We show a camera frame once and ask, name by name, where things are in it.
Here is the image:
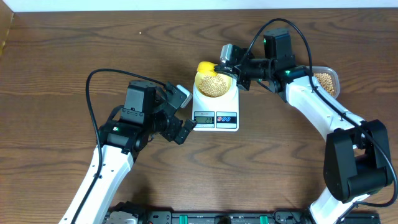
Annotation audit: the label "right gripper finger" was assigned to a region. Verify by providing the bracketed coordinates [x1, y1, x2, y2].
[215, 63, 235, 70]
[215, 70, 238, 80]

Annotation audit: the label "yellow measuring scoop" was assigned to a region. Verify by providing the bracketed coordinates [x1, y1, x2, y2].
[197, 62, 218, 77]

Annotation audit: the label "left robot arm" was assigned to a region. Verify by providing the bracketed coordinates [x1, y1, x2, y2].
[61, 80, 196, 223]

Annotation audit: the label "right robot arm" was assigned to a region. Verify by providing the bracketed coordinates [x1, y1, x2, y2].
[215, 29, 397, 223]

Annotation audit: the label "soybeans in bowl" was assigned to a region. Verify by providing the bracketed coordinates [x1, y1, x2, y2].
[198, 74, 229, 98]

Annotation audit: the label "pale yellow plastic bowl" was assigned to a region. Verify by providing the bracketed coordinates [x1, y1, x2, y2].
[195, 70, 232, 98]

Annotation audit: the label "white digital kitchen scale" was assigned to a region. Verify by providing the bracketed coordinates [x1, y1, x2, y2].
[192, 80, 239, 132]

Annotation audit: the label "soybeans in container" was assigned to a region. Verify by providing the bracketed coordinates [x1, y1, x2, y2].
[314, 73, 335, 95]

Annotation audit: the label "clear plastic container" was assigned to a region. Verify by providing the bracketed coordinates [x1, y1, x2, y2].
[313, 66, 340, 99]

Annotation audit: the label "left black cable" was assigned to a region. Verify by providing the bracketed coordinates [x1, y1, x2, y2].
[70, 68, 169, 224]

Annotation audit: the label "black cable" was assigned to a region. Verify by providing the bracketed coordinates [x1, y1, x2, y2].
[70, 68, 169, 224]
[239, 17, 398, 208]

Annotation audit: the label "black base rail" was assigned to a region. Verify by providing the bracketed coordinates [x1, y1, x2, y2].
[105, 202, 381, 224]

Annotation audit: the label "right black cable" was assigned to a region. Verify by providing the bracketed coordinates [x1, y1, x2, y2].
[239, 17, 398, 208]

